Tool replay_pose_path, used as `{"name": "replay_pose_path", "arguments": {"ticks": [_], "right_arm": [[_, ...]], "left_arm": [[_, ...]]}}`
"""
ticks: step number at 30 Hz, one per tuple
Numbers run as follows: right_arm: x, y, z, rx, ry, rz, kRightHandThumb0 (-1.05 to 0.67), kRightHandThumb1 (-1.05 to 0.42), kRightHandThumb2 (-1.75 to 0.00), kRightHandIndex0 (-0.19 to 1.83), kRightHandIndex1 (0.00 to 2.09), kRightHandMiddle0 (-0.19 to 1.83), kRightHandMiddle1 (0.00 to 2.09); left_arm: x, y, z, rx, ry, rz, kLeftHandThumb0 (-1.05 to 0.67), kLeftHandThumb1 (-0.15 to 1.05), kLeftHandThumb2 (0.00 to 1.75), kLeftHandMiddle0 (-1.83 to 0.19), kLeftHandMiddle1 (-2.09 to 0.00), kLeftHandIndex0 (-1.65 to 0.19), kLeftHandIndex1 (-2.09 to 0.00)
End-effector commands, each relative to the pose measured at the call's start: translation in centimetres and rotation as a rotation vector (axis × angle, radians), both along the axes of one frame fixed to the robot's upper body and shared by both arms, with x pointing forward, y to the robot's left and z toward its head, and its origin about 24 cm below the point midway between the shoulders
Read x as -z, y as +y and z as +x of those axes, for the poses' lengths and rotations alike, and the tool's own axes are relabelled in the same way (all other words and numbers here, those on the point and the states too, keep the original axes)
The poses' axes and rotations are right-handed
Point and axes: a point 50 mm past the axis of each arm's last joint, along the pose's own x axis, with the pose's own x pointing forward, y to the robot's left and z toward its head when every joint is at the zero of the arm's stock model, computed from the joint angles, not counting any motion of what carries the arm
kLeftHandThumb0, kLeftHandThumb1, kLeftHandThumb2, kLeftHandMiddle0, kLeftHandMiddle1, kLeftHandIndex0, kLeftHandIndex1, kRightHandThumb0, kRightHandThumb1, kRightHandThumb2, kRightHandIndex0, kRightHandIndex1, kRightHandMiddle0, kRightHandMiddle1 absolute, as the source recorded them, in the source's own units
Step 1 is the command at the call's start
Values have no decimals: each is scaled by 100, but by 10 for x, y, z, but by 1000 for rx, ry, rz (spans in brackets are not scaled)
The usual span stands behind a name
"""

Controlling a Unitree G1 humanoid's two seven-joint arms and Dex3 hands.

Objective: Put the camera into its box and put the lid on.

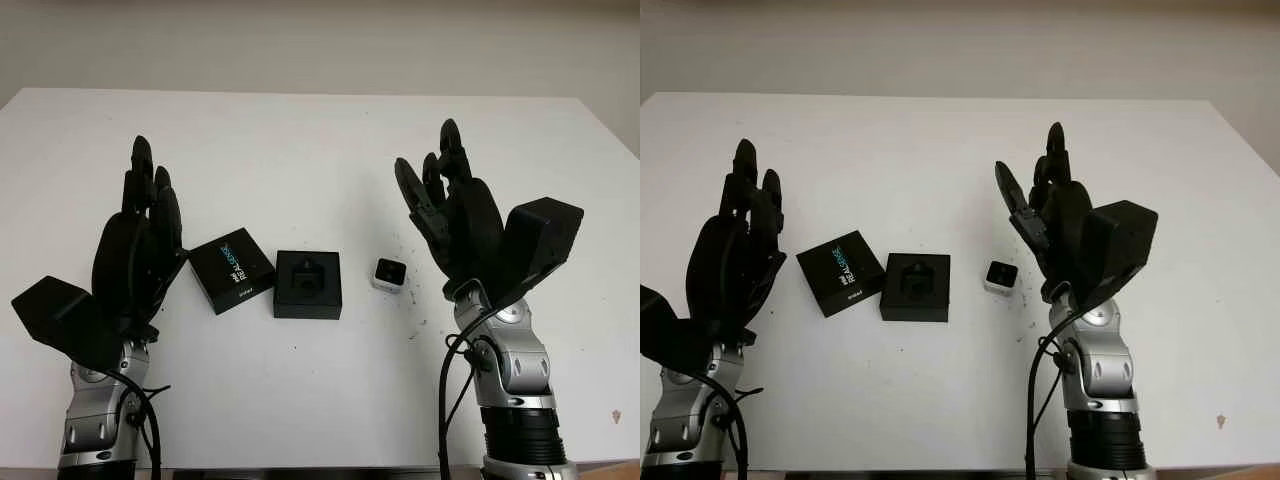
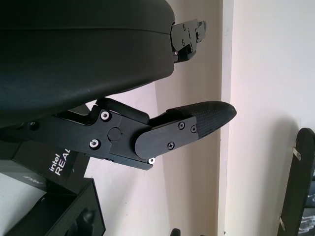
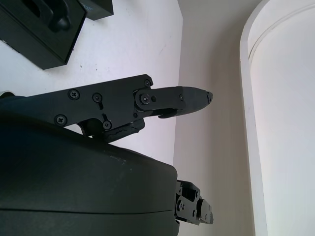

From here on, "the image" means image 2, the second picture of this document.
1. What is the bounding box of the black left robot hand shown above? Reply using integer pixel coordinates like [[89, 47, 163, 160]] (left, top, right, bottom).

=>
[[0, 0, 237, 171]]

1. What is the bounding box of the black RealSense box lid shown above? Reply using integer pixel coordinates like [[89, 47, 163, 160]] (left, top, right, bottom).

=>
[[0, 141, 91, 195]]

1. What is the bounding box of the black camera box base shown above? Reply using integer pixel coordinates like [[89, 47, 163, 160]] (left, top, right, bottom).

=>
[[5, 177, 107, 236]]

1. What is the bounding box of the black frame with metal clips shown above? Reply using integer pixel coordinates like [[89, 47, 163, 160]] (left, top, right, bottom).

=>
[[277, 127, 315, 236]]

